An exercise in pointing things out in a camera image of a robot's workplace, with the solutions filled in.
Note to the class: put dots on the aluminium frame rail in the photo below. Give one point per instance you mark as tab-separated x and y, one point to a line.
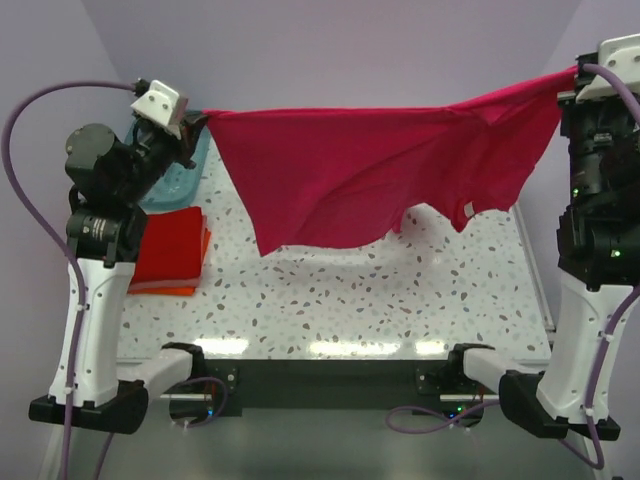
50	450

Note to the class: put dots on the magenta t-shirt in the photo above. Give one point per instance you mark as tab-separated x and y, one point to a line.
344	177

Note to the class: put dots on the folded red t-shirt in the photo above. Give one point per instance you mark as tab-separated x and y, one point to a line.
170	251

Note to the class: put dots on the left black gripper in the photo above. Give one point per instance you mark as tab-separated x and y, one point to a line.
189	125

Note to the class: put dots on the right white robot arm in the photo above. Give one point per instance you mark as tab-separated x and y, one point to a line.
598	245

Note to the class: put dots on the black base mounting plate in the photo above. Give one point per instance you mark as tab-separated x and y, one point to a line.
326	385

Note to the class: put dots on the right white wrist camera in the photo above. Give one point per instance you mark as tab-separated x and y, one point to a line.
618	55

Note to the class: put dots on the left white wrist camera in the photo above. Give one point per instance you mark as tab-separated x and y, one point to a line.
161	104

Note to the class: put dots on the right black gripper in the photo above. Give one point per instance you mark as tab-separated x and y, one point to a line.
568	103

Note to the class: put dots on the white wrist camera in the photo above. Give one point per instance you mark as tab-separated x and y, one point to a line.
618	55
161	104

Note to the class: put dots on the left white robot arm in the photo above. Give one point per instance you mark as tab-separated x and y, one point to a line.
104	234

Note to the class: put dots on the teal plastic bin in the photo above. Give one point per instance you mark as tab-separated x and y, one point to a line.
157	188

